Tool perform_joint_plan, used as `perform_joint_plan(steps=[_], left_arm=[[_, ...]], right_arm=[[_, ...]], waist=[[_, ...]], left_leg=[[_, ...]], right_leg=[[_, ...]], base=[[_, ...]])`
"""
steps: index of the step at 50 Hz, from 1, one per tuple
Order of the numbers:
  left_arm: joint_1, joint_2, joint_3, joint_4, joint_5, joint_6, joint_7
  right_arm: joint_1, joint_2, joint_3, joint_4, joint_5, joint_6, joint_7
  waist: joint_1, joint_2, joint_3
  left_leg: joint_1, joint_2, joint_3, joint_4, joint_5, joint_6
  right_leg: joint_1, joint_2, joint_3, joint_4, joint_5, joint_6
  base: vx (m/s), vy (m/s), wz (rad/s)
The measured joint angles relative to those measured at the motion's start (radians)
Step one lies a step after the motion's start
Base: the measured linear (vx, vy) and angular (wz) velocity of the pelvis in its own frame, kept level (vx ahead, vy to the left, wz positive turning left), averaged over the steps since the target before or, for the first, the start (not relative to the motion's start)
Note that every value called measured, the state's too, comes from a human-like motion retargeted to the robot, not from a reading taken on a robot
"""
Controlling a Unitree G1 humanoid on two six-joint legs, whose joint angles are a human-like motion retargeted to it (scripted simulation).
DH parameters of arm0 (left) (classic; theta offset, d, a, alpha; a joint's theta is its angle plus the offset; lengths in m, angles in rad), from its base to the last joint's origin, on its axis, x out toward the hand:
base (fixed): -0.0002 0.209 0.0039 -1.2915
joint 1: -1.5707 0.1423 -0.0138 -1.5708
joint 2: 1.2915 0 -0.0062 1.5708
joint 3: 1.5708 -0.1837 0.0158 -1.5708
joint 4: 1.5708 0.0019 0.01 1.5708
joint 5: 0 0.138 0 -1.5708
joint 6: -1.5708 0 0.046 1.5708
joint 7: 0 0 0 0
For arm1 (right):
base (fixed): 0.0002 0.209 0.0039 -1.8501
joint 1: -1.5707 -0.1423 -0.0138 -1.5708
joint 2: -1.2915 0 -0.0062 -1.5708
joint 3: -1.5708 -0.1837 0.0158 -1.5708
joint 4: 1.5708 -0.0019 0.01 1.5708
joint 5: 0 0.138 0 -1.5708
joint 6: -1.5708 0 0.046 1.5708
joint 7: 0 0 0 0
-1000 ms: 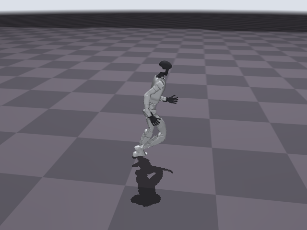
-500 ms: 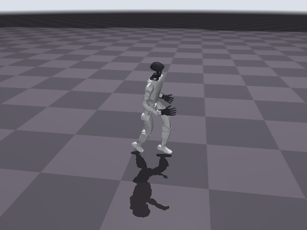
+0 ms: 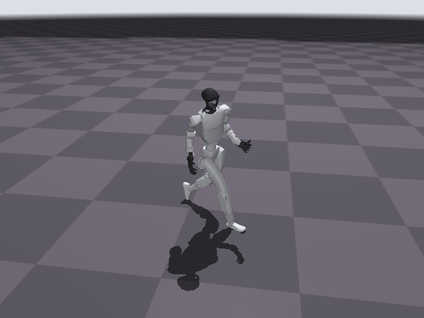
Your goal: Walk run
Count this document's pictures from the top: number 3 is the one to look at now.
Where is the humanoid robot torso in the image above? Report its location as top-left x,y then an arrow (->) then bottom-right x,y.
197,105 -> 225,160

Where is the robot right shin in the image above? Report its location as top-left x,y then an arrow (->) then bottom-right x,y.
217,191 -> 234,226

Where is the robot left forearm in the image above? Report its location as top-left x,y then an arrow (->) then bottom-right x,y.
226,127 -> 241,145

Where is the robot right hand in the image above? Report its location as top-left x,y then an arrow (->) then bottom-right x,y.
187,152 -> 197,175

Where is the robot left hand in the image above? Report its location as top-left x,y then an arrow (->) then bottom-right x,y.
237,140 -> 252,153

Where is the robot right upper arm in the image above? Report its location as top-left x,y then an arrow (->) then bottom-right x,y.
187,115 -> 202,138

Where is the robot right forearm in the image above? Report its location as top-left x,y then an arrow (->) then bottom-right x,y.
185,131 -> 194,157

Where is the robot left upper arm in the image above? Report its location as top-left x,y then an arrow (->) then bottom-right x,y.
220,104 -> 231,133

